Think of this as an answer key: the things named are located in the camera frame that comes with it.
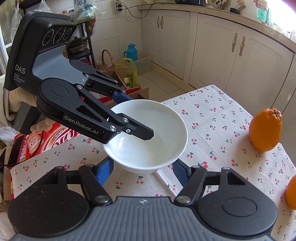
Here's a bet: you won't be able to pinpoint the black electric kettle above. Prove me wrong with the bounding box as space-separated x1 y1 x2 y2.
175 0 207 6

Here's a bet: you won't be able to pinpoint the wicker basket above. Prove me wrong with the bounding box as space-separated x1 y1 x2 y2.
96 49 115 72

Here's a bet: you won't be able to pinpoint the cherry print tablecloth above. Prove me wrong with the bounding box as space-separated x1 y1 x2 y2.
11 85 295 240

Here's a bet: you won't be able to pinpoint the gloved left hand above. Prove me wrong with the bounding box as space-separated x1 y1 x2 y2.
7 86 56 133

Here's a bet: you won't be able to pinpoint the brown cardboard box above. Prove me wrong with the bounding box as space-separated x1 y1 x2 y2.
93 67 149 107

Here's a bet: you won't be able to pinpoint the blue thermos jug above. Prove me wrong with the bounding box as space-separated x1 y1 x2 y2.
123 43 138 61

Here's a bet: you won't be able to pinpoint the orange with green leaf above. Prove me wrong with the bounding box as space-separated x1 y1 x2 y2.
285 175 296 210

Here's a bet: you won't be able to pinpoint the bumpy orange without leaf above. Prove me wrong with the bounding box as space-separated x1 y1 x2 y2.
249 108 282 152

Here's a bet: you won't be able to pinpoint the black metal storage rack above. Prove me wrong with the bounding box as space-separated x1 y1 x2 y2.
17 0 96 68

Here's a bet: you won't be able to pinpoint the white lower kitchen cabinets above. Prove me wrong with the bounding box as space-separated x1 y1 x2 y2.
140 9 296 149

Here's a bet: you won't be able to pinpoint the yellow plastic bag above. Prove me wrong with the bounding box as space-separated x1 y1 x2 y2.
116 57 140 89

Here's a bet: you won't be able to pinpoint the black power cable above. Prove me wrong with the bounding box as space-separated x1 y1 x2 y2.
119 1 176 23

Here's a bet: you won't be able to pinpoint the hanging bag with snacks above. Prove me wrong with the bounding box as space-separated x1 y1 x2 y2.
37 0 52 13

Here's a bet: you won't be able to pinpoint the hanging bag green print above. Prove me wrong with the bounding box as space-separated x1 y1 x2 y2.
74 0 104 24

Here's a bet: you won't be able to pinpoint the plain white bowl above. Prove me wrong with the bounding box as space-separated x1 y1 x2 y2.
103 99 188 174

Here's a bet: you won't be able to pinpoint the red snack carton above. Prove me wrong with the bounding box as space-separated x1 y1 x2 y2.
9 123 80 165

